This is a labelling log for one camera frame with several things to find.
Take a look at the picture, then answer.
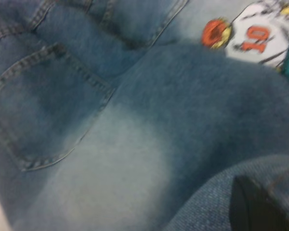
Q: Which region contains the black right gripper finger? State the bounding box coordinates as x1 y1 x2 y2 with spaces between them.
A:
231 175 289 231

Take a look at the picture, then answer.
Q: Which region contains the blue denim shorts basketball print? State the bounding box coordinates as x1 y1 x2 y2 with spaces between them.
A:
0 0 289 231

